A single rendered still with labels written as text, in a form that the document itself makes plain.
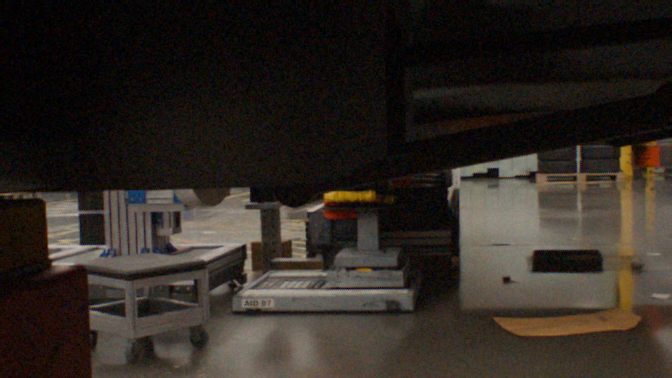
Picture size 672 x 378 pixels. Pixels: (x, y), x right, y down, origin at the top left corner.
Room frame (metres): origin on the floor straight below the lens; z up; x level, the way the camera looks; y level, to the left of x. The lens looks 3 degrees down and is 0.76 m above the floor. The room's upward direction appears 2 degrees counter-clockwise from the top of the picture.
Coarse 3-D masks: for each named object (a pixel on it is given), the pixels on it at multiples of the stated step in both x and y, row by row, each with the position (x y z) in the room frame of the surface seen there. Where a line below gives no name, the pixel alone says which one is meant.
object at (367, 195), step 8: (328, 192) 4.12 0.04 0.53; (336, 192) 4.12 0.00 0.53; (344, 192) 4.11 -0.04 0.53; (352, 192) 4.10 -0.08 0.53; (360, 192) 4.10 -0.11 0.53; (368, 192) 4.09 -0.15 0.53; (328, 200) 4.12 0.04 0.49; (336, 200) 4.11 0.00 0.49; (344, 200) 4.11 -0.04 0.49; (352, 200) 4.11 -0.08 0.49; (360, 200) 4.10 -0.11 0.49; (368, 200) 4.10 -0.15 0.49
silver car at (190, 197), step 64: (0, 0) 0.59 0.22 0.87; (64, 0) 0.62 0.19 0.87; (128, 0) 0.61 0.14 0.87; (192, 0) 0.60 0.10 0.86; (256, 0) 0.60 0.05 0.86; (320, 0) 0.60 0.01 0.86; (384, 0) 0.90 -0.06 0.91; (448, 0) 1.70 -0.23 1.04; (512, 0) 1.76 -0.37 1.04; (576, 0) 1.73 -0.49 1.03; (640, 0) 1.72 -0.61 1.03; (0, 64) 0.58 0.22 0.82; (64, 64) 0.62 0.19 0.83; (128, 64) 0.61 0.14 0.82; (192, 64) 0.60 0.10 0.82; (256, 64) 0.60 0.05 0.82; (320, 64) 0.60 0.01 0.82; (384, 64) 0.88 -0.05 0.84; (448, 64) 1.68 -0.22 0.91; (512, 64) 1.70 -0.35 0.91; (576, 64) 1.71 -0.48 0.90; (640, 64) 1.70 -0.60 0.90; (0, 128) 0.63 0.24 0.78; (64, 128) 0.62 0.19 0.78; (128, 128) 0.62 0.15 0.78; (192, 128) 0.61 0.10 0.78; (256, 128) 0.60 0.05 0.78; (320, 128) 0.61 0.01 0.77; (384, 128) 0.85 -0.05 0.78; (448, 128) 1.72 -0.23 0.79; (512, 128) 1.11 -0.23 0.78; (576, 128) 0.87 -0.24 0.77; (640, 128) 0.85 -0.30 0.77; (0, 192) 0.64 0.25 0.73; (192, 192) 0.99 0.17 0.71; (320, 192) 0.97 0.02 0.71
